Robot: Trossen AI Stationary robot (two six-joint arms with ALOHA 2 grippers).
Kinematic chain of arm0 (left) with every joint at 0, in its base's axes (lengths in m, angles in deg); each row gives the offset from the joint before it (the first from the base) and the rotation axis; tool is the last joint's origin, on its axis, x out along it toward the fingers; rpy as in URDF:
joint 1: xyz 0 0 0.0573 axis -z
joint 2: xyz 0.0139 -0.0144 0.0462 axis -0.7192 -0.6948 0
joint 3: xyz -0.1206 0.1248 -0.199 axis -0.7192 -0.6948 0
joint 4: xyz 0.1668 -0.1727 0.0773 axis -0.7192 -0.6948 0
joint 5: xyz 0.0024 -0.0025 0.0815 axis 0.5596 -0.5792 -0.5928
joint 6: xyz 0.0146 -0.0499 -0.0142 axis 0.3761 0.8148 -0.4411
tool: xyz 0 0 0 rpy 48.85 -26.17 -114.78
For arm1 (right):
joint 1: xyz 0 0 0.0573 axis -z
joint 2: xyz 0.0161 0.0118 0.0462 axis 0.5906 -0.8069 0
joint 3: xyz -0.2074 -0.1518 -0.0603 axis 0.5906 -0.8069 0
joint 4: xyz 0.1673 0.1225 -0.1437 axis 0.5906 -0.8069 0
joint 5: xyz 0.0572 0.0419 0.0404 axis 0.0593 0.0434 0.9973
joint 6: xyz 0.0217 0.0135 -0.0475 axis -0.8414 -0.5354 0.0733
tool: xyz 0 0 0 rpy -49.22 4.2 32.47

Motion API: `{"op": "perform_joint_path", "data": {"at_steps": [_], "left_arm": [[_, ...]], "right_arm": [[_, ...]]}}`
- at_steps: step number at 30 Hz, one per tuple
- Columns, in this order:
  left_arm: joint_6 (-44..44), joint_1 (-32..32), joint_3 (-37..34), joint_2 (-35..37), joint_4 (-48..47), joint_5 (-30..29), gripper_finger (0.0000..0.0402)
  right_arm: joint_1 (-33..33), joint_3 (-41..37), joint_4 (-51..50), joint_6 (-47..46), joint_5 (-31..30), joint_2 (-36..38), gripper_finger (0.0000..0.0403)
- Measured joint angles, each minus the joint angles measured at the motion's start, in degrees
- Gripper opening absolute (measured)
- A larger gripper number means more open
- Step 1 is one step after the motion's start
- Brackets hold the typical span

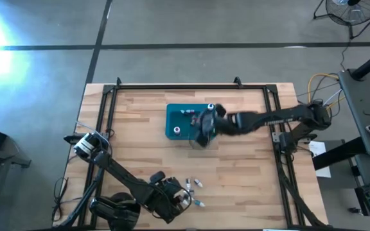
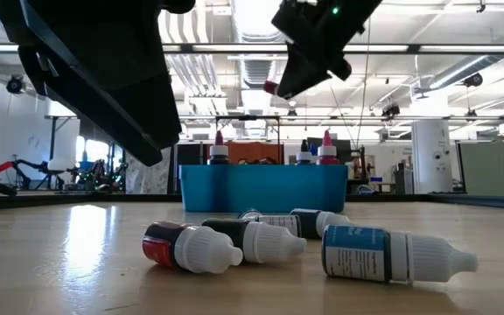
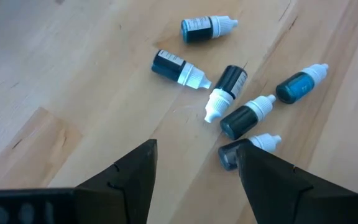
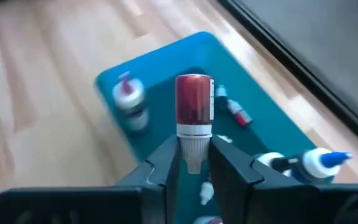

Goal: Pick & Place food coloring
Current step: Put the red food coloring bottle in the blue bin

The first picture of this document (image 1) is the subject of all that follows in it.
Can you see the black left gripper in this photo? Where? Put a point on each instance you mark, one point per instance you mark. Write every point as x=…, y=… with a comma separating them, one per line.
x=162, y=200

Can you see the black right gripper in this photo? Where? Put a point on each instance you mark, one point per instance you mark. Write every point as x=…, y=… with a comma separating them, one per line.
x=212, y=125

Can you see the large blue food coloring bottle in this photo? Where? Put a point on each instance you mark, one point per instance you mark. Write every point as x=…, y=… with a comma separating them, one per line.
x=210, y=106

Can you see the small red food coloring bottle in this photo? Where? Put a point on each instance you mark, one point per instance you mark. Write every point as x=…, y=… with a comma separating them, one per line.
x=188, y=111

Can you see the small teal food coloring bottle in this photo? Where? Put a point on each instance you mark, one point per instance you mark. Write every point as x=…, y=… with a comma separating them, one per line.
x=199, y=203

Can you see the small grey food coloring bottle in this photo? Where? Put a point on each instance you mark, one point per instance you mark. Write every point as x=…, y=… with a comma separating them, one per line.
x=198, y=183

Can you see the large purple food coloring bottle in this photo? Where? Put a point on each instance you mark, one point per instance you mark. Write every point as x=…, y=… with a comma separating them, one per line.
x=177, y=130

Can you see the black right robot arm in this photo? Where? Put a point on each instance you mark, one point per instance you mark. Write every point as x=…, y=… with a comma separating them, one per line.
x=268, y=118

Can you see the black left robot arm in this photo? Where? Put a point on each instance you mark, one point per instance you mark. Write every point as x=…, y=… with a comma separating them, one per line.
x=124, y=176

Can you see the small dark food coloring bottle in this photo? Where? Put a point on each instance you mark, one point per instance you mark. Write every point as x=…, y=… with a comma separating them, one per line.
x=190, y=192
x=188, y=183

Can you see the teal plastic bin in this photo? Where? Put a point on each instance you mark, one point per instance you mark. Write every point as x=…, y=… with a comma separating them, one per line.
x=177, y=117

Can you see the black glossy device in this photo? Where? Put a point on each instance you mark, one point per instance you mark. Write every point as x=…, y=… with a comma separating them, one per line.
x=114, y=210

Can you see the white paper sheet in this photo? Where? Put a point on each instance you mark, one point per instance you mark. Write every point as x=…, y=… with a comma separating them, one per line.
x=320, y=160

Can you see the black desk foot bar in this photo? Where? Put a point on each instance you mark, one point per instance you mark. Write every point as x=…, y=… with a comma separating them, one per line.
x=339, y=154

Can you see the grey desk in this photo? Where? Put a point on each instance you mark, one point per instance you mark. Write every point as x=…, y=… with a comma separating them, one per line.
x=368, y=102

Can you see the small black floor object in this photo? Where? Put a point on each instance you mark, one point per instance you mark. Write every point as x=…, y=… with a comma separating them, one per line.
x=354, y=210

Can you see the black floor fan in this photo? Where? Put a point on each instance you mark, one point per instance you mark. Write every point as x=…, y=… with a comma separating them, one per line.
x=353, y=14

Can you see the black aluminium table frame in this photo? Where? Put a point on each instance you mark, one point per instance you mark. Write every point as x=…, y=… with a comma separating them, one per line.
x=188, y=86

